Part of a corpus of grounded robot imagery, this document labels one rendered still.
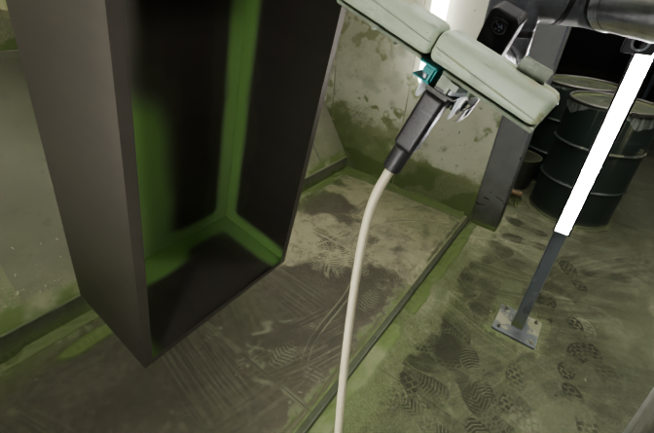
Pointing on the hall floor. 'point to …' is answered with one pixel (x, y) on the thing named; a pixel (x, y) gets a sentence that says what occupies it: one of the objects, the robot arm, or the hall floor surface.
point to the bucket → (527, 169)
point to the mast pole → (538, 278)
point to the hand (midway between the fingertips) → (444, 77)
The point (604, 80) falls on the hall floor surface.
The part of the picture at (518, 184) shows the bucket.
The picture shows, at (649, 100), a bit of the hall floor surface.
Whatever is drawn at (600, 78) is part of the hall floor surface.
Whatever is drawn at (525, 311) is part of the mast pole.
